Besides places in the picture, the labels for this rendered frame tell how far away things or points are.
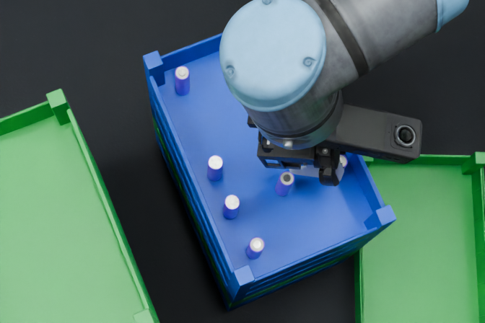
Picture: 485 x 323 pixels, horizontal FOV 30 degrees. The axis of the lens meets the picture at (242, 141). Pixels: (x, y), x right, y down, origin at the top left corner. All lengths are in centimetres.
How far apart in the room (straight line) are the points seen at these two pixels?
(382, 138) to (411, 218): 57
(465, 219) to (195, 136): 54
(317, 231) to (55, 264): 32
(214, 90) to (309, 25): 44
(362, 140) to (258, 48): 22
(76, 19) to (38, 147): 45
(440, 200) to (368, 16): 79
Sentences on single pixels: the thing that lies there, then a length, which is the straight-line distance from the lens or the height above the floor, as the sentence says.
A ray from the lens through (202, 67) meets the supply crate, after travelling 117.
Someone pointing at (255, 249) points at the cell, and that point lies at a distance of 106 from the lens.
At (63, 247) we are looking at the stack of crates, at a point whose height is 32.
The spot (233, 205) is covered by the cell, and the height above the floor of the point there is 39.
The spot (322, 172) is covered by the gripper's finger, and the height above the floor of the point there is 50.
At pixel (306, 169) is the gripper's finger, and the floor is 44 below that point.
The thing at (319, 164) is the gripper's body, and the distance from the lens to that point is 96.
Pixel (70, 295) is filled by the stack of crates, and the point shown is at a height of 32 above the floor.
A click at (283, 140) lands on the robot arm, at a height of 61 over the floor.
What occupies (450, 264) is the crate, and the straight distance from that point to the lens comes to 149.
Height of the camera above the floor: 143
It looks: 75 degrees down
